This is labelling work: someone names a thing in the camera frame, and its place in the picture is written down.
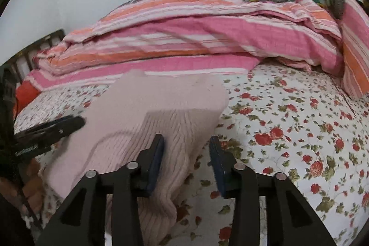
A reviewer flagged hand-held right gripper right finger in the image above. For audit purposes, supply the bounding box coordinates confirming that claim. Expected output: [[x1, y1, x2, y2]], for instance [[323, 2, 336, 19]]
[[209, 135, 336, 246]]

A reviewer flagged person's left hand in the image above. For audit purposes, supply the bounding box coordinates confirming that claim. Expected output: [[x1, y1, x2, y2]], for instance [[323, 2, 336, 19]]
[[0, 161, 44, 216]]

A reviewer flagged white floral bedsheet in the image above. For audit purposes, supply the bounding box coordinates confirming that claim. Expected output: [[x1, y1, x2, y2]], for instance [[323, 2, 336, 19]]
[[13, 63, 369, 246]]

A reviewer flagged pink ribbed knit sweater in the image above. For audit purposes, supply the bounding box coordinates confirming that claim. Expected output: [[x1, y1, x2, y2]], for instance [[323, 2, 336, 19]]
[[39, 70, 229, 246]]

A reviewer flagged pink orange striped quilt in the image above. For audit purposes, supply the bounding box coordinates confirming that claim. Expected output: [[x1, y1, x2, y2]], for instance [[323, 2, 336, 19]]
[[21, 0, 369, 99]]

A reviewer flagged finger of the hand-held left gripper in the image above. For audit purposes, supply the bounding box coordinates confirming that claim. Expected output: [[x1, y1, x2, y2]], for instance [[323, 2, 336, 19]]
[[13, 115, 86, 146], [12, 142, 55, 160]]

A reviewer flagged orange cloth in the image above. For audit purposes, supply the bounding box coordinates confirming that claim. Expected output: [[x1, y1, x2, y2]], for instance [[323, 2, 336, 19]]
[[15, 80, 41, 114]]

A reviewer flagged dark wooden headboard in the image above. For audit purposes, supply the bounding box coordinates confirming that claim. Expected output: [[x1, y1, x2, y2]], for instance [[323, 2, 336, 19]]
[[0, 29, 67, 82]]

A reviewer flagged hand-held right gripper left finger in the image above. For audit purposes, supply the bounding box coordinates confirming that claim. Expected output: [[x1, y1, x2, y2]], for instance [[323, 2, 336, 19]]
[[36, 134, 165, 246]]

